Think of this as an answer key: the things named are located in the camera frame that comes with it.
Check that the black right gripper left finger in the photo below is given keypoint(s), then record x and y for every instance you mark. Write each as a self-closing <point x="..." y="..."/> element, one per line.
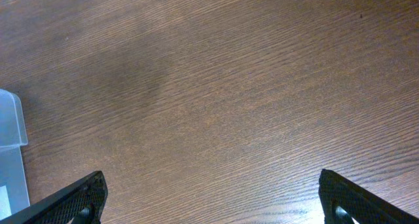
<point x="80" y="202"/>

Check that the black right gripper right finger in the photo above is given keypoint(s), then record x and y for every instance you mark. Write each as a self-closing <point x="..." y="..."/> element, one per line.
<point x="343" y="201"/>

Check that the white label in container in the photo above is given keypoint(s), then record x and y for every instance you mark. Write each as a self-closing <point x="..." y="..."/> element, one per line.
<point x="5" y="209"/>

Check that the clear plastic storage container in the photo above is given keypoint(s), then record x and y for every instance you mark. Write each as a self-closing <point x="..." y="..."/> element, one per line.
<point x="13" y="137"/>

